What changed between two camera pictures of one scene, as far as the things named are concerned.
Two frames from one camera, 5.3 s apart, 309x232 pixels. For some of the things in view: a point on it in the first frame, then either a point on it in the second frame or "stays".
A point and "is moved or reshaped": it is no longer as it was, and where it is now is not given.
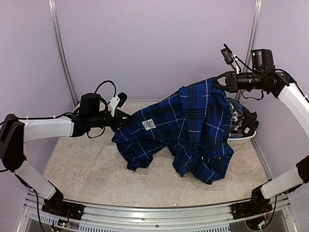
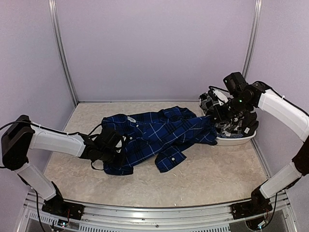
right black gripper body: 234,81 -> 225,115
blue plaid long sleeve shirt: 193,125 is moved or reshaped
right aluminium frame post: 253,34 stays
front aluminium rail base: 34,217 stays
